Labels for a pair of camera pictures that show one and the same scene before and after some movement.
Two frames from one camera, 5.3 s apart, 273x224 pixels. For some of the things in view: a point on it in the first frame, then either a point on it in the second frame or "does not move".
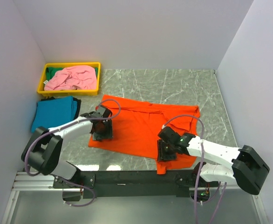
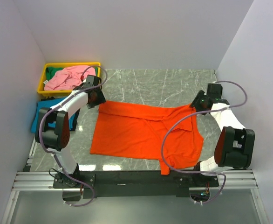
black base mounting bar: (126, 184) does not move
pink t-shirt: (73, 77) does not move
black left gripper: (108, 133) → (101, 99)
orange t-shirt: (137, 126) does not move
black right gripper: (162, 154) → (195, 102)
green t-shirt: (51, 71) does not move
